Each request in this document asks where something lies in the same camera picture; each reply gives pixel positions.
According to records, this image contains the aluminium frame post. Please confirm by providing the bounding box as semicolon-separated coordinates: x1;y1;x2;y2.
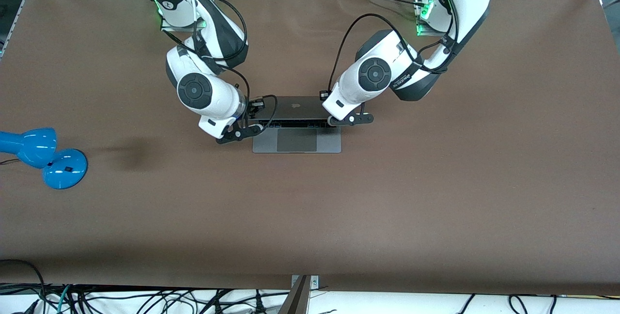
279;274;320;314

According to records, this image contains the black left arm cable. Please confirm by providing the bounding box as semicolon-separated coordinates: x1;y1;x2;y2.
327;0;460;94

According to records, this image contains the teal cable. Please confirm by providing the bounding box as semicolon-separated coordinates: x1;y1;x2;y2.
56;284;72;314

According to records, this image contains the blue desk lamp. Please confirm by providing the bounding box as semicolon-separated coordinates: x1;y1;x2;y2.
0;127;89;190

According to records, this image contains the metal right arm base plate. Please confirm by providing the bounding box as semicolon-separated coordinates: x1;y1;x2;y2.
159;14;210;32

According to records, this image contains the brown table cover sheet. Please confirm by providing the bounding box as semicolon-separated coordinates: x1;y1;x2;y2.
0;0;620;296

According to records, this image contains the black looped floor cable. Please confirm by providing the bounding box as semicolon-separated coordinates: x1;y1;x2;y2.
0;259;47;314

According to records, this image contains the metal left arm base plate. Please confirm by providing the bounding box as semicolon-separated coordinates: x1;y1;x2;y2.
414;0;451;38

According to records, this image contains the grey laptop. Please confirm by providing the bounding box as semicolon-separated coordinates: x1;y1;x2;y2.
251;95;342;154

